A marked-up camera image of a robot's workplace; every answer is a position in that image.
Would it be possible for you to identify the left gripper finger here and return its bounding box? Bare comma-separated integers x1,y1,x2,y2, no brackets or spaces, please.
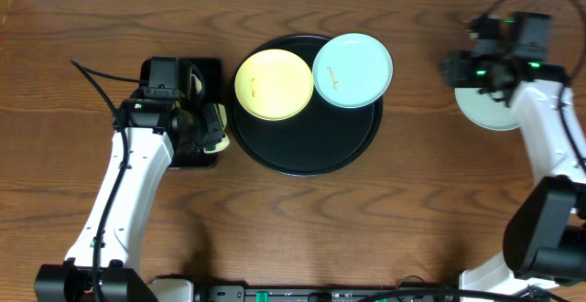
182,59,205,105
202,103,225,152

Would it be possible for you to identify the green yellow sponge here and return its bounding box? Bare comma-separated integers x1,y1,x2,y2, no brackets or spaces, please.
190,71,230,154

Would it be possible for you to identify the light blue plate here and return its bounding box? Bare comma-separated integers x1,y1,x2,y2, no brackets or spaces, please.
454,88,519,131
312,33,394,109

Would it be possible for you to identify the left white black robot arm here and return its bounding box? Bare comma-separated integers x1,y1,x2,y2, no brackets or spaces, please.
34,57,230,301

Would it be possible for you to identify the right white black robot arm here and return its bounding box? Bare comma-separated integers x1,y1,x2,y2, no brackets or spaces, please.
440,12,585,301

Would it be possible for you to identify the black rectangular tray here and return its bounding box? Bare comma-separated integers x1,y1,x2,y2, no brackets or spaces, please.
131,58,222,169

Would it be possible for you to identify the round black serving tray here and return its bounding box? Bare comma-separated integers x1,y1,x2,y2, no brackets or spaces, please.
229,35,383,176

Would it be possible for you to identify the yellow plate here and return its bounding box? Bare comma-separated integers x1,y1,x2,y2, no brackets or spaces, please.
234,49,314,121

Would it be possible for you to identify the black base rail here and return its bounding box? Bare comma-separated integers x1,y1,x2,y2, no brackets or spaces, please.
196,284,463,302

